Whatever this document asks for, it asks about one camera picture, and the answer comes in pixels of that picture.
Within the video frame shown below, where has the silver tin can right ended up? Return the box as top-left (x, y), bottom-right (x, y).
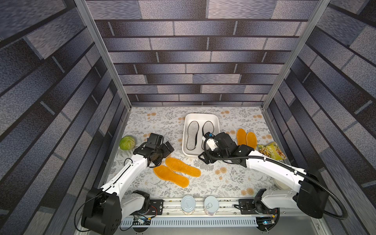
top-left (203, 196), bottom-right (219, 216)

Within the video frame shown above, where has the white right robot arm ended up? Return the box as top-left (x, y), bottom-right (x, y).
top-left (199, 132), bottom-right (329, 218)

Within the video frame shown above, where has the orange fuzzy insole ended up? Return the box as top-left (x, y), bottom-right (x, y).
top-left (246, 132), bottom-right (258, 149)
top-left (236, 128), bottom-right (247, 146)
top-left (165, 158), bottom-right (201, 177)
top-left (153, 165), bottom-right (190, 188)

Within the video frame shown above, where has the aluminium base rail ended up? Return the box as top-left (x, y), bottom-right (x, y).
top-left (109, 198), bottom-right (331, 235)

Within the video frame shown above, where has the silver tin can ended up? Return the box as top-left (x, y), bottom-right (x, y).
top-left (181, 195), bottom-right (196, 215)
top-left (203, 196), bottom-right (219, 216)

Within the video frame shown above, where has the white bowl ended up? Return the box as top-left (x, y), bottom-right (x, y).
top-left (273, 179), bottom-right (290, 191)

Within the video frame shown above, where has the silver tin can left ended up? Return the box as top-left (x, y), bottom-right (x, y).
top-left (181, 195), bottom-right (196, 215)

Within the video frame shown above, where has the green cabbage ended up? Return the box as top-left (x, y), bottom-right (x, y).
top-left (119, 136), bottom-right (136, 151)

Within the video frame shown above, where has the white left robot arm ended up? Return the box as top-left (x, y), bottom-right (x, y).
top-left (80, 133), bottom-right (174, 235)

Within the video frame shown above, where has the grey felt insole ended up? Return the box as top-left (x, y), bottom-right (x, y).
top-left (202, 121), bottom-right (214, 137)
top-left (187, 121), bottom-right (199, 151)

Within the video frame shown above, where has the white plastic storage box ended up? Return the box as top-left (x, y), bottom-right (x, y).
top-left (182, 113), bottom-right (220, 158)

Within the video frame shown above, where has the black corrugated cable conduit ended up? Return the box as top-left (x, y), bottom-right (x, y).
top-left (203, 135), bottom-right (349, 220)

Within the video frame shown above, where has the yellow-green snack bag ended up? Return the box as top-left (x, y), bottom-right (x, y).
top-left (257, 142), bottom-right (287, 161)

